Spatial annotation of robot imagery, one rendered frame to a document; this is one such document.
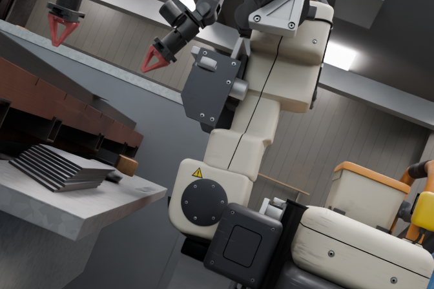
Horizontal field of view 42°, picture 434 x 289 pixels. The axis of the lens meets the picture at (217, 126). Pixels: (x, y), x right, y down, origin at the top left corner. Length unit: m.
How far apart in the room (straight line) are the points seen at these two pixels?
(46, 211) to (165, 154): 1.67
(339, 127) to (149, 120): 9.95
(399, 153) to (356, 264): 11.22
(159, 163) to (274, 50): 1.18
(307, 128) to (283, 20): 10.97
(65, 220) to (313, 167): 11.39
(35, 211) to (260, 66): 0.73
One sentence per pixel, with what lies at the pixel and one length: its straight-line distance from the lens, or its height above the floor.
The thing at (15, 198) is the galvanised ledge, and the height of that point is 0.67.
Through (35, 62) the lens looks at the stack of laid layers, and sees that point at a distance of 1.05.
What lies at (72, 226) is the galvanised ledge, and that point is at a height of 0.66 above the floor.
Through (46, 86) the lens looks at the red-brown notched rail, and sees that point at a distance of 1.02.
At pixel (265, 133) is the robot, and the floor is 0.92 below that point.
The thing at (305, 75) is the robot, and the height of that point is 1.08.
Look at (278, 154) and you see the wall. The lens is 12.04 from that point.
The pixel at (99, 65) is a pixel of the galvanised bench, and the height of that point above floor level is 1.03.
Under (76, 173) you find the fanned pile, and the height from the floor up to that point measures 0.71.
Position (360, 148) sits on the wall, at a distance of 12.17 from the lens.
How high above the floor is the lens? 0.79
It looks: 5 degrees up
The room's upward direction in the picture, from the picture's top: 23 degrees clockwise
